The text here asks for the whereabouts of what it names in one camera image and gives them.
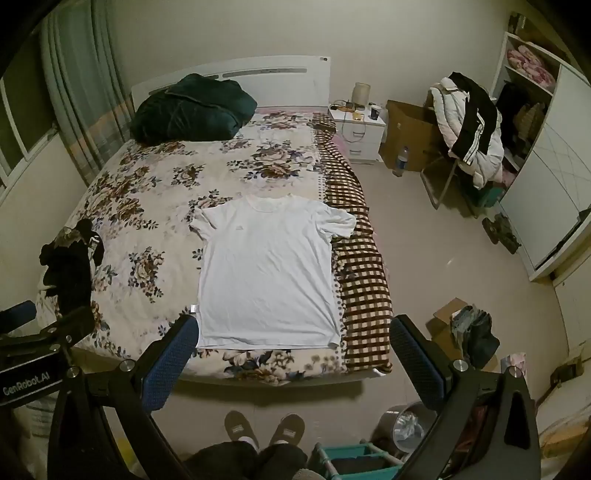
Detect white bed headboard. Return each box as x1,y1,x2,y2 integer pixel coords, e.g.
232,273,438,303
130,55,331,115

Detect person's dark trousers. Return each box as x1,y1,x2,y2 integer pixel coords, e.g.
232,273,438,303
185,440,308,480

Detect green striped curtain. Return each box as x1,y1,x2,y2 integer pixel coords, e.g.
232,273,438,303
39,0,136,186

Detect camouflage shoe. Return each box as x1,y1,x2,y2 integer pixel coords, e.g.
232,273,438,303
495,213,522,255
482,216,509,245

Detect large cardboard box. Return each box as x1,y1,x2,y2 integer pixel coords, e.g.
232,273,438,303
385,99,447,172

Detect dark clothes pile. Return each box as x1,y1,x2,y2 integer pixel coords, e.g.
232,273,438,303
39,219,105,320

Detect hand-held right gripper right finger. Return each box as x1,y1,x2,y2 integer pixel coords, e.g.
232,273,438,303
389,314,542,480

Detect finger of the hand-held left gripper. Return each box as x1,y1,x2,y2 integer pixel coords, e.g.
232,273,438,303
0,307,96,356
0,301,37,334

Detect teal plastic bin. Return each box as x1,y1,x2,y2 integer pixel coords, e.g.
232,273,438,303
471,180,507,209

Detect shiny metal bin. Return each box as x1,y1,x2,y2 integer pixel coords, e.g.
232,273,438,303
373,401,437,456

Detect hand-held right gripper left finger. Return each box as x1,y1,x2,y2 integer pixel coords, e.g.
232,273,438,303
46,314,200,480

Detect heap of dark clothes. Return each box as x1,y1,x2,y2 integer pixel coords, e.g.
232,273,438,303
450,305,501,370

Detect dark green quilt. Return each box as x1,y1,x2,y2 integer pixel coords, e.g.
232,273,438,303
130,74,258,143

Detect pink folded blanket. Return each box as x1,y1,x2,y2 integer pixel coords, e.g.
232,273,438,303
506,45,557,91

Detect metal folding chair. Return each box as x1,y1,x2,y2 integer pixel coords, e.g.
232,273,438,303
420,88,481,217

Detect hanging dark clothes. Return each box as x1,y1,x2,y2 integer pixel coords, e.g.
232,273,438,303
496,80,548,154

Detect grey slipper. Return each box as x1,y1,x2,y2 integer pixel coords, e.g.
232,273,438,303
268,414,307,446
224,410,260,446

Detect white wardrobe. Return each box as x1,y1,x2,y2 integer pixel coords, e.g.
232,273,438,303
489,30,591,283

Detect plastic water bottle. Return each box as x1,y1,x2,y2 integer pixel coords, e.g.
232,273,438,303
392,146,411,178

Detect brown checked blanket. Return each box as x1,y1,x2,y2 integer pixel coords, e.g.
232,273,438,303
311,113,394,374

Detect white framed window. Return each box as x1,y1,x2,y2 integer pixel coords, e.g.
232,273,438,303
0,28,62,186

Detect floral blanket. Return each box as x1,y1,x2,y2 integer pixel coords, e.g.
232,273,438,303
37,111,352,387

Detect chair with jackets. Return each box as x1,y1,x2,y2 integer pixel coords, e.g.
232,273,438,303
431,76,505,188

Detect black white-striped pants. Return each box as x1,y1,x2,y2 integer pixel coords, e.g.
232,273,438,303
450,71,502,165

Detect white sack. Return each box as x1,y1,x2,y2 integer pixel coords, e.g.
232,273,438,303
9,396,61,480

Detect small cardboard box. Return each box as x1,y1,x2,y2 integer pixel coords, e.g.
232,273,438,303
425,298,472,361

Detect teal storage rack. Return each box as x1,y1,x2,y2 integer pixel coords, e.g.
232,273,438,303
307,440,408,480

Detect white t-shirt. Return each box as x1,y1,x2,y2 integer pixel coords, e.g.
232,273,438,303
189,194,357,350

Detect white nightstand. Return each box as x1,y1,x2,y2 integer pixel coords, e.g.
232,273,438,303
329,104,387,163

